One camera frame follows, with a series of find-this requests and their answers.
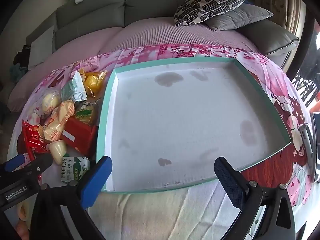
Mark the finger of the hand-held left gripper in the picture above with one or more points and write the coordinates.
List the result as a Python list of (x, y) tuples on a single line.
[(38, 166), (15, 162)]

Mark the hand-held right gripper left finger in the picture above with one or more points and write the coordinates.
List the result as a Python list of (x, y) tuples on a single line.
[(97, 180)]

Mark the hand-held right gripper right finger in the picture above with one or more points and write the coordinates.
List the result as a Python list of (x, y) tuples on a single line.
[(230, 182)]

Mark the pale yellow jelly cup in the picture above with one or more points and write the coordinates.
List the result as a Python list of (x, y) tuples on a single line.
[(58, 151)]

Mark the green white biscuit packet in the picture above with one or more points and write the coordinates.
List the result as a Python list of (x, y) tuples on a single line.
[(73, 171)]

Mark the red snack packet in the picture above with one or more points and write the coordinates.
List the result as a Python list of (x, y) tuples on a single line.
[(31, 137)]

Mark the orange white bread packet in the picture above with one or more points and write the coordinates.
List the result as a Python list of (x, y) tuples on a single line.
[(63, 112), (53, 132)]

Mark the red box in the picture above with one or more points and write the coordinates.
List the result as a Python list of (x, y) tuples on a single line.
[(82, 137)]

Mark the round cream bun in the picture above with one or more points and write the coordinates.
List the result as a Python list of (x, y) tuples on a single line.
[(50, 102)]

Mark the clear green biscuit packet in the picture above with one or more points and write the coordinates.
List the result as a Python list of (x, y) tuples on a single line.
[(86, 113)]

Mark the teal-rimmed white box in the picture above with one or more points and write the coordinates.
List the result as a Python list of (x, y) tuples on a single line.
[(187, 120)]

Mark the green silver snack packet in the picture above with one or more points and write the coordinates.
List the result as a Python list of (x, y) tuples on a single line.
[(72, 88)]

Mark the yellow cake packet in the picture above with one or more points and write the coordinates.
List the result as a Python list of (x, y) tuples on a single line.
[(94, 83)]

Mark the teal cloth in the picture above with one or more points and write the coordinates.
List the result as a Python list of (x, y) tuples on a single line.
[(16, 73)]

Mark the dark clothes pile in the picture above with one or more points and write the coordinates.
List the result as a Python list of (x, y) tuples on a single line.
[(22, 56)]

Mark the pink printed blanket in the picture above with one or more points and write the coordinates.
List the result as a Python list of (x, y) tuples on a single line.
[(272, 80)]

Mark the orange container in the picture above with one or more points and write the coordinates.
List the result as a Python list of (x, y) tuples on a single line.
[(315, 108)]

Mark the light grey cushion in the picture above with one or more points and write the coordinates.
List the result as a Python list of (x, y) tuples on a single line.
[(41, 47)]

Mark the black metal rack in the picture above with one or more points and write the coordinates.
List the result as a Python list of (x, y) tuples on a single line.
[(305, 87)]

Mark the grey pillow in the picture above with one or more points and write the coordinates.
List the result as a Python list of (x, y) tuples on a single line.
[(240, 17)]

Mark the grey sofa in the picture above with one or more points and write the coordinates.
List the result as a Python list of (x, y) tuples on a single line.
[(150, 7)]

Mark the black white patterned pillow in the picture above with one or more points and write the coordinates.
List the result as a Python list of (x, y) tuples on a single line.
[(212, 2)]

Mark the beige patterned curtain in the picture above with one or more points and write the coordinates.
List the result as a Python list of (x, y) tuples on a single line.
[(280, 2)]

